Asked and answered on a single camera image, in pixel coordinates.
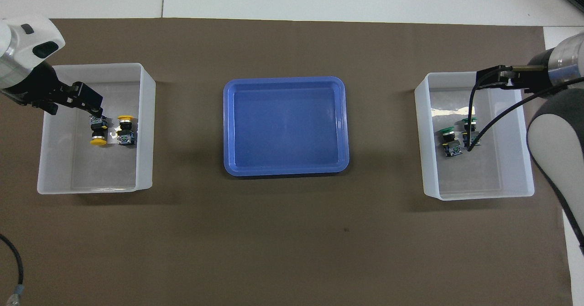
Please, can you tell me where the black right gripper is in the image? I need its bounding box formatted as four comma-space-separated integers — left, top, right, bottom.
476, 51, 555, 92

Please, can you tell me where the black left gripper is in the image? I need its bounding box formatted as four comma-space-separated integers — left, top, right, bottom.
2, 64, 104, 117

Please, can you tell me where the yellow push button switch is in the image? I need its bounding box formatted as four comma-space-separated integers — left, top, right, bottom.
116, 114, 137, 147
89, 116, 109, 147

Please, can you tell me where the green push button switch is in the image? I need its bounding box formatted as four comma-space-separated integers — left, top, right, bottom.
462, 118, 480, 148
440, 127, 462, 157

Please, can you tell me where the translucent white plastic box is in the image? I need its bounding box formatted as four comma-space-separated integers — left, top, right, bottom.
37, 63, 156, 195
414, 72, 535, 201

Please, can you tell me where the blue plastic tray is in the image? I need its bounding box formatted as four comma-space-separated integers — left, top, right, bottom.
223, 76, 350, 177

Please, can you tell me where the brown table mat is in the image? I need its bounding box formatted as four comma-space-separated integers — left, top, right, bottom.
0, 18, 573, 306

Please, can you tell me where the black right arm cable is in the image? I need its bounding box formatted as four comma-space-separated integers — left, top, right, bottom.
468, 69, 584, 154

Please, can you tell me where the black cable with connector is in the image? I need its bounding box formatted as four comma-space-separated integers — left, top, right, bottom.
0, 233, 24, 306

